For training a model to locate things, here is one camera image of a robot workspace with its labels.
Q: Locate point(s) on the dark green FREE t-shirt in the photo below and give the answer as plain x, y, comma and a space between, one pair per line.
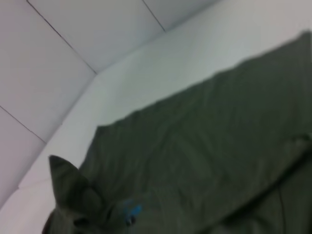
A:
207, 146

